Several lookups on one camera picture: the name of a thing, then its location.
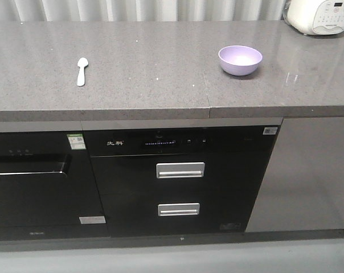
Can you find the purple bowl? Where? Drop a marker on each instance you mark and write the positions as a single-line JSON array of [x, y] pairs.
[[239, 60]]

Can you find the pale green spoon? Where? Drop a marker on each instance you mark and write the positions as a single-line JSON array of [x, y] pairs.
[[82, 64]]

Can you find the black drawer sterilizer cabinet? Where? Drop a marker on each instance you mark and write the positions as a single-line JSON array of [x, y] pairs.
[[124, 164]]

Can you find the black dishwasher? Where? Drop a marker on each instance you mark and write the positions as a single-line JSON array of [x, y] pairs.
[[47, 187]]

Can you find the grey cabinet door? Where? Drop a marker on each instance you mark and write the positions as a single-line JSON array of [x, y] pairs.
[[303, 186]]

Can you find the white rice cooker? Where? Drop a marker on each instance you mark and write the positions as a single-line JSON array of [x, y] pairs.
[[315, 17]]

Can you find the upper silver drawer handle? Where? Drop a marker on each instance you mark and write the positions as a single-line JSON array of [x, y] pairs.
[[180, 170]]

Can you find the silver drawer handle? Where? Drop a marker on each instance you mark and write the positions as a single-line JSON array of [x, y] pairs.
[[180, 170], [178, 209]]

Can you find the lower silver drawer handle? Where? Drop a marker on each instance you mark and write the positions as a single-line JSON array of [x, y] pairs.
[[178, 209]]

